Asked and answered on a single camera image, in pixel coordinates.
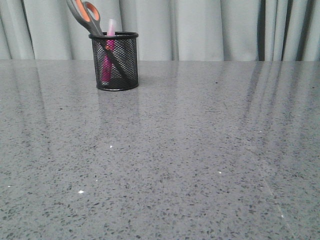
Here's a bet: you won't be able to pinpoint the pink highlighter pen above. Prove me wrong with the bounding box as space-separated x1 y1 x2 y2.
101 18 117 85

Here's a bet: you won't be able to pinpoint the grey orange scissors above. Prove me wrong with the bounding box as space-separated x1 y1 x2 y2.
65 0 136 87

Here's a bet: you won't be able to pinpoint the black mesh pen holder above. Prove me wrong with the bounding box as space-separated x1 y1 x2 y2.
89 31 139 91

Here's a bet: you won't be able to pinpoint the pale grey curtain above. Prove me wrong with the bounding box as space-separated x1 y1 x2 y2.
0 0 320 61

